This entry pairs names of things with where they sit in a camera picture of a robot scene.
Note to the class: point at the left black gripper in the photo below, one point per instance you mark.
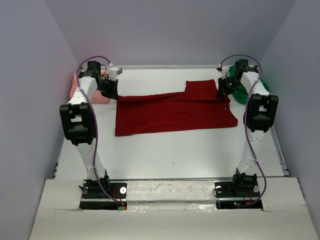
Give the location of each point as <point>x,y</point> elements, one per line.
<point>113,93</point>

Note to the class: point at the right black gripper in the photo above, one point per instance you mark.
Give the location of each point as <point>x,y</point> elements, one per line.
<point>222,91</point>

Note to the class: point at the red t shirt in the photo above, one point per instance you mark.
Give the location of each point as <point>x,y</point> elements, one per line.
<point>197,107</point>

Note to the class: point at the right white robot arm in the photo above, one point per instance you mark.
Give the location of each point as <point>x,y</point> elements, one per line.
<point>258,118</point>

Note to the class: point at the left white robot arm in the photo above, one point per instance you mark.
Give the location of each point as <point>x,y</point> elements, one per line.
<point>79,121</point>

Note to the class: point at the folded pink t shirt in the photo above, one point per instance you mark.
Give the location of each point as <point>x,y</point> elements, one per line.
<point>97,98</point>

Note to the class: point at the green t shirt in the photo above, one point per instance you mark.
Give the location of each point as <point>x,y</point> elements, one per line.
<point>240,93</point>

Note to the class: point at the white front cover board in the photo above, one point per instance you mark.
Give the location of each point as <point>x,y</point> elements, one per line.
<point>173,210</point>

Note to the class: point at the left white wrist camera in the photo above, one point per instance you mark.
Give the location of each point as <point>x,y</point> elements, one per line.
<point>113,72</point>

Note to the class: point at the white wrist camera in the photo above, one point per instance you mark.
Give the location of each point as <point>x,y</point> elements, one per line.
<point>225,71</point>
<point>113,72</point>

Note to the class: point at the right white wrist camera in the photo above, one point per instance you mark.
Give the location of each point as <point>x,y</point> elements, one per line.
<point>225,71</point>

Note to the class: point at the aluminium table frame rail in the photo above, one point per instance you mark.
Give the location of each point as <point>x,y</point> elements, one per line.
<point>160,67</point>

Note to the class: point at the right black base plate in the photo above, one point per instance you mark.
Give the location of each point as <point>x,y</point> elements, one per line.
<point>228,198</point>

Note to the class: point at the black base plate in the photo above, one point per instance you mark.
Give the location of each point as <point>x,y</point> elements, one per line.
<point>228,198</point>
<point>95,198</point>

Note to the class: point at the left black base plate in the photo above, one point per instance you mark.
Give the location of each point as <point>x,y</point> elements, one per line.
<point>95,198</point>

